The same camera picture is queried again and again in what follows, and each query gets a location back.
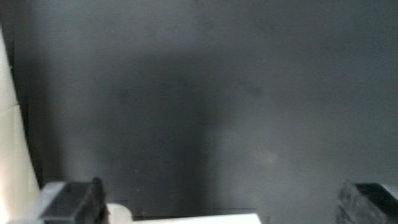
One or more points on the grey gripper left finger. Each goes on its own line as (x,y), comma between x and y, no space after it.
(70,204)

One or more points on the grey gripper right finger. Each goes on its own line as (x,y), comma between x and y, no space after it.
(367,204)

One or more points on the white U-shaped border fence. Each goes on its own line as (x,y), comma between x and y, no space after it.
(19,182)

